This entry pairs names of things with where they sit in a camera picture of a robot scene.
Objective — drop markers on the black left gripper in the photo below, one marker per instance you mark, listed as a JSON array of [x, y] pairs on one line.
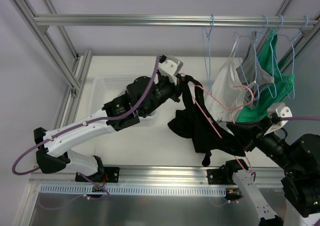
[[178, 89]]

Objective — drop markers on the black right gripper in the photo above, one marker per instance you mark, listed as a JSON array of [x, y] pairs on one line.
[[256, 130]]

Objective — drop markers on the light blue wire hanger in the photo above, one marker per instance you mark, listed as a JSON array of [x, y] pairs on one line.
[[206, 49]]

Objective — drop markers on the pink wire hanger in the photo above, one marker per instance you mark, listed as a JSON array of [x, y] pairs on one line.
[[251, 171]]

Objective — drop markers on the black tank top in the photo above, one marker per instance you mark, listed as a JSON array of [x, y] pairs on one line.
[[196, 123]]

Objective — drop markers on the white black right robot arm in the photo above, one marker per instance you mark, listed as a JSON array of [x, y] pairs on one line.
[[300, 162]]

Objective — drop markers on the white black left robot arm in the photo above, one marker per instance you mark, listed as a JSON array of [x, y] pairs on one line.
[[141, 98]]

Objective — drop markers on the white tank top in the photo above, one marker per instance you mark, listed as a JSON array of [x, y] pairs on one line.
[[223, 89]]

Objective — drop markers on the green tank top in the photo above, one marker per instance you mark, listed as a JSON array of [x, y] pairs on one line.
[[283, 84]]

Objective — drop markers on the empty blue hanger far right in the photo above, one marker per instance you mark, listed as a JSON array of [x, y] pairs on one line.
[[291, 94]]

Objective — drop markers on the white plastic basket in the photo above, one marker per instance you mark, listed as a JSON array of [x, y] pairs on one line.
[[106, 88]]

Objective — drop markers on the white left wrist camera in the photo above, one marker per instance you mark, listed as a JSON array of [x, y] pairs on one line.
[[170, 66]]

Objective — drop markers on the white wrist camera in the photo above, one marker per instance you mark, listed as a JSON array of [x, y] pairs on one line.
[[170, 66], [277, 113]]

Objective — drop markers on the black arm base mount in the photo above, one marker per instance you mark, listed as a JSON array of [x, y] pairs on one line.
[[223, 174]]

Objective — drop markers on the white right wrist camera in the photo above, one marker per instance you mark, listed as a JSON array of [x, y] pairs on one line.
[[277, 113]]

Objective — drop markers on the white slotted cable duct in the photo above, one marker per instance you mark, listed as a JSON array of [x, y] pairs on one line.
[[135, 190]]

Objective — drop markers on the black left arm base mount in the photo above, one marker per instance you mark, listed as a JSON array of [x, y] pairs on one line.
[[109, 174]]

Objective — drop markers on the aluminium frame left posts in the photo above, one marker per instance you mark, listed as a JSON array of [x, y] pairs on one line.
[[75, 74]]

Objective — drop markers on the aluminium hanging rail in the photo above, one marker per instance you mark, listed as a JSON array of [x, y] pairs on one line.
[[175, 21]]

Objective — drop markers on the aluminium table edge rail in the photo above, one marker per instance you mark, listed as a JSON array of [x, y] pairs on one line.
[[164, 176]]

